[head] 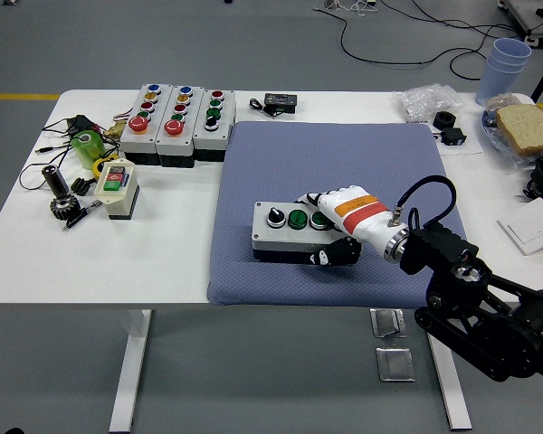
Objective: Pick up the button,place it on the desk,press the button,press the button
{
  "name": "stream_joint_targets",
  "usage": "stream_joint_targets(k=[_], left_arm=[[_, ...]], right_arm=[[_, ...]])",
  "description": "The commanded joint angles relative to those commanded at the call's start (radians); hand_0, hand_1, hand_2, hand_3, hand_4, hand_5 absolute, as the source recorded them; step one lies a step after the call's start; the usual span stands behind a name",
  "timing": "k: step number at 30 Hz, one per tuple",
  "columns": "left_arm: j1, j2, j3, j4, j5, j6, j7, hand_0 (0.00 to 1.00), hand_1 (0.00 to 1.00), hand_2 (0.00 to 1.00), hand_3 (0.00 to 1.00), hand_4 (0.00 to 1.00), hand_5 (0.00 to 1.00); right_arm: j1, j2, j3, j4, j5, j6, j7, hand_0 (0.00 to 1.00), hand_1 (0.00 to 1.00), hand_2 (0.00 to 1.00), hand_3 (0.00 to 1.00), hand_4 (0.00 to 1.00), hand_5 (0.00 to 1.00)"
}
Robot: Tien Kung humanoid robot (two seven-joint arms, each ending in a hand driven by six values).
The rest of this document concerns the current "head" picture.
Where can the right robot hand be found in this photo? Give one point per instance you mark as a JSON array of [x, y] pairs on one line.
[[362, 217]]

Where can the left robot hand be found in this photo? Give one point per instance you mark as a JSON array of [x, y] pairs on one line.
[[13, 431]]

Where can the grey four-button control box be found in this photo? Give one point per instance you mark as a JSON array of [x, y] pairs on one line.
[[271, 237], [210, 140]]

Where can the five-button box red mushroom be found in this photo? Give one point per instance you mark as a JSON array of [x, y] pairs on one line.
[[172, 144], [131, 142]]

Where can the blue-grey padded mat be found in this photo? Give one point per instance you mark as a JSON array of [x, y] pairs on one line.
[[298, 158]]

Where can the metal floor socket plate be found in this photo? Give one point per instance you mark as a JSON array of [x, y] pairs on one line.
[[389, 323], [394, 365]]

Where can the black servo motor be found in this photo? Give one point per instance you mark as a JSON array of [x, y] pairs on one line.
[[452, 136]]

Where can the white paper sheet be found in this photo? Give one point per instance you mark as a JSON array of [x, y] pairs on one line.
[[466, 149]]

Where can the clear plastic bag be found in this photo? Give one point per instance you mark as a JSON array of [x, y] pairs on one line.
[[427, 100]]

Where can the white table leg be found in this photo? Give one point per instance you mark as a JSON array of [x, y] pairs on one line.
[[452, 398], [133, 361]]

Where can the black digital meter module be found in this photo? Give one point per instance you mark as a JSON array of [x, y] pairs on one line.
[[280, 101]]

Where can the clear plastic bread wrapper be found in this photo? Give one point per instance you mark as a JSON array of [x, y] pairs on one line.
[[491, 131]]

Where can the pale blue plastic cup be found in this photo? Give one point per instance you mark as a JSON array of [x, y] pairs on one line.
[[511, 50], [507, 64], [495, 86]]

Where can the white bread slice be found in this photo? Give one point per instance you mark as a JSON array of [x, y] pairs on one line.
[[529, 129]]

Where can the black pen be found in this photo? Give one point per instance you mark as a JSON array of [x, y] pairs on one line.
[[79, 218]]

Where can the black metal gear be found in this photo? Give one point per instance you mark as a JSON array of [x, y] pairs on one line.
[[65, 209]]

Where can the black metal cylinder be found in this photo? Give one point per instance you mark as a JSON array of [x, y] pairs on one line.
[[56, 183]]

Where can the small black toothed part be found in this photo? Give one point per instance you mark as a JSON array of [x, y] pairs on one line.
[[81, 186]]

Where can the brass fitting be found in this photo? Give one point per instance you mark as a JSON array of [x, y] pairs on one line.
[[115, 130]]

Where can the yellow tape roll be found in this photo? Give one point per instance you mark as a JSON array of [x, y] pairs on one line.
[[97, 166]]

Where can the green translucent roll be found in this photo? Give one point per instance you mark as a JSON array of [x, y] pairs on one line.
[[88, 151]]

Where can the black power adapter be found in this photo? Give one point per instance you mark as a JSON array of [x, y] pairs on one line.
[[83, 124]]

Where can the white wall switch plate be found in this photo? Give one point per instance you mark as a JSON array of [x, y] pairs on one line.
[[534, 228]]

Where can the cream red-green switch box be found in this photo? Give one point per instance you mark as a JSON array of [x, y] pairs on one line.
[[117, 203]]

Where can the metal frame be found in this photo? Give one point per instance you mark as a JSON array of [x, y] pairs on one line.
[[525, 13]]

